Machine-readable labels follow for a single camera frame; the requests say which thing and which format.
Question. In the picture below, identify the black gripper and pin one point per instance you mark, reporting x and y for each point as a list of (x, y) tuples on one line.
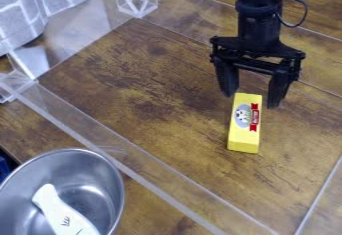
[(258, 51)]

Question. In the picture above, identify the yellow butter block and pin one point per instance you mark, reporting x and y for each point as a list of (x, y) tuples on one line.
[(243, 136)]

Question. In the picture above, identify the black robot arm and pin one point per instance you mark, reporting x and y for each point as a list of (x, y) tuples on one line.
[(257, 50)]

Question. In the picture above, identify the silver metal bowl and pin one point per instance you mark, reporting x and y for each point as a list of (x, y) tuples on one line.
[(87, 182)]

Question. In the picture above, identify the grey brick pattern cloth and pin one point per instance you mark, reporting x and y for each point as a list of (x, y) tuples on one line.
[(23, 20)]

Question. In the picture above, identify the white toy fish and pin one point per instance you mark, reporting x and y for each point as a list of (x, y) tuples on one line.
[(64, 219)]

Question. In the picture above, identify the blue object at edge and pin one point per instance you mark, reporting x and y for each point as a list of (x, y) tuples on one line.
[(4, 169)]

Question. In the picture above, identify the clear acrylic barrier wall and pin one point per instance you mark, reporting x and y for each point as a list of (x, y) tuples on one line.
[(131, 92)]

